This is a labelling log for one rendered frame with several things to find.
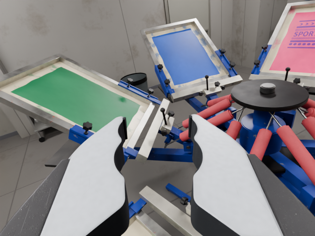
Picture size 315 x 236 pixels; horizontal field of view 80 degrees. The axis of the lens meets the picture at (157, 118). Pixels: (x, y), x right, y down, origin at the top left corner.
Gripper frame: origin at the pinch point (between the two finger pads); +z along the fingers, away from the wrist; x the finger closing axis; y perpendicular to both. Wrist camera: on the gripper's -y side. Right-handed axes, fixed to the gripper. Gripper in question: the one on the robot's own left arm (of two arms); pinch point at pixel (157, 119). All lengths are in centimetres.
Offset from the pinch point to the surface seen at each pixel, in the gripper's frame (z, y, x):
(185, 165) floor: 159, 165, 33
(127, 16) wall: 411, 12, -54
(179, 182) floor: 134, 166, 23
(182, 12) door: 457, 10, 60
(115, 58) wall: 393, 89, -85
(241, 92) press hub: 72, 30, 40
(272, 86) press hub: 67, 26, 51
